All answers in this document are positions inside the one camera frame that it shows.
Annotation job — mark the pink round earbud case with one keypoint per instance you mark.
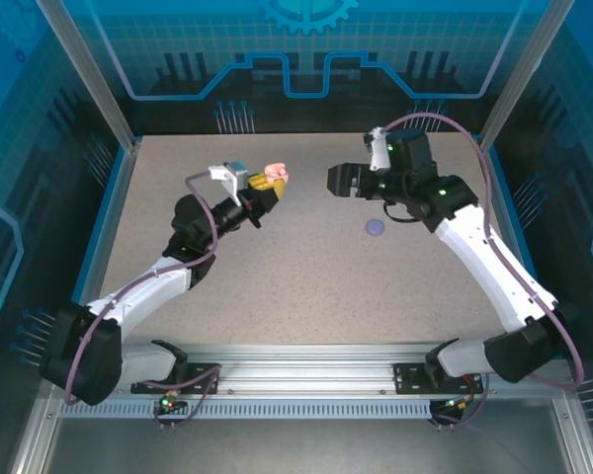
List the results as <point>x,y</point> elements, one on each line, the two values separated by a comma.
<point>277,171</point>

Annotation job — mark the purple round earbud case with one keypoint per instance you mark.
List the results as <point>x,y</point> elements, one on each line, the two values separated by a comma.
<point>375,227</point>

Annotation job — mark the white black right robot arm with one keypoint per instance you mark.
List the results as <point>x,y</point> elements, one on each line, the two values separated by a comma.
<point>474,271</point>

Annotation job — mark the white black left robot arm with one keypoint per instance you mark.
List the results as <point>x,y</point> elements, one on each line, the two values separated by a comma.
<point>148,291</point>

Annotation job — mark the small lit connector board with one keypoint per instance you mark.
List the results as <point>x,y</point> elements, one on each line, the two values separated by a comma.
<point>457,405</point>
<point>168,402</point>

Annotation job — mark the steel base sheet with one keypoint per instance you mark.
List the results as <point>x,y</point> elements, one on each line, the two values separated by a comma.
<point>301,449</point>

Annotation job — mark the blue-edged aluminium side rail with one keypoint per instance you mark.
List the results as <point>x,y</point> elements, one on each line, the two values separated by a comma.
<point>517,247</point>
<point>115,197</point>

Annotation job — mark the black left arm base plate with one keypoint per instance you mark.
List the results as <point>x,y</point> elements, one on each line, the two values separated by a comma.
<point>197,368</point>

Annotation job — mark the aluminium frame post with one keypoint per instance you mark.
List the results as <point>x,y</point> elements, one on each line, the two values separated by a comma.
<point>519,74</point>
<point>89,74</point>

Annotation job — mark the long aluminium base rail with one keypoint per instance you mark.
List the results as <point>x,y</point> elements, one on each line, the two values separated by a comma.
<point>301,370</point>

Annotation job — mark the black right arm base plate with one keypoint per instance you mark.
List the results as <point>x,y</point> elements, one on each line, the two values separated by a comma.
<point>410,377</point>

